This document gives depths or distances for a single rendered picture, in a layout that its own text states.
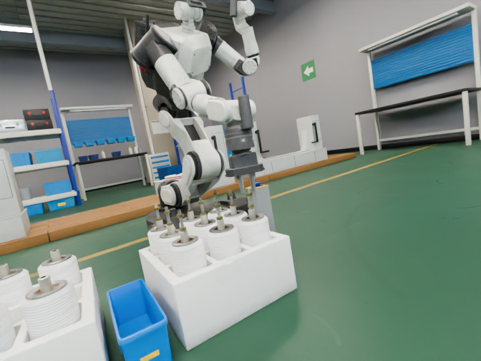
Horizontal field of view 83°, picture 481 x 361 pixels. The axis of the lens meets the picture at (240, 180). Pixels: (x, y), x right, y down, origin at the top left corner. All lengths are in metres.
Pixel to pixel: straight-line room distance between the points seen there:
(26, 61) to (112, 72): 2.08
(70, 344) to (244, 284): 0.42
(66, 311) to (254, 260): 0.47
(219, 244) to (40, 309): 0.42
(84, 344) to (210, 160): 0.85
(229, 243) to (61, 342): 0.43
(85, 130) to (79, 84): 2.93
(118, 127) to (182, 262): 6.30
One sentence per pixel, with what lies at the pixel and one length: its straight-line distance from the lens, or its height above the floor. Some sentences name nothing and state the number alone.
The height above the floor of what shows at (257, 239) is 0.19.
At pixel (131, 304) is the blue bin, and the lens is 1.01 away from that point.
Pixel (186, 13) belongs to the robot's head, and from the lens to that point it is 1.36.
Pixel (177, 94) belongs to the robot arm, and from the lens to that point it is 1.03.
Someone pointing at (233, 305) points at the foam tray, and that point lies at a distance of 0.83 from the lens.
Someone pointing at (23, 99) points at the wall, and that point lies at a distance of 9.38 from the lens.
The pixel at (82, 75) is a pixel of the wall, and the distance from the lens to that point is 9.65.
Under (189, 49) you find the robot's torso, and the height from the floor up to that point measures 0.93.
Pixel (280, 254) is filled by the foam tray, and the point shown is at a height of 0.13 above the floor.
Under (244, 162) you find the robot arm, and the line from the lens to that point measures 0.84.
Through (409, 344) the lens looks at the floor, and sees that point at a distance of 0.78.
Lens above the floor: 0.48
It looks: 7 degrees down
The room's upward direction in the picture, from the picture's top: 10 degrees counter-clockwise
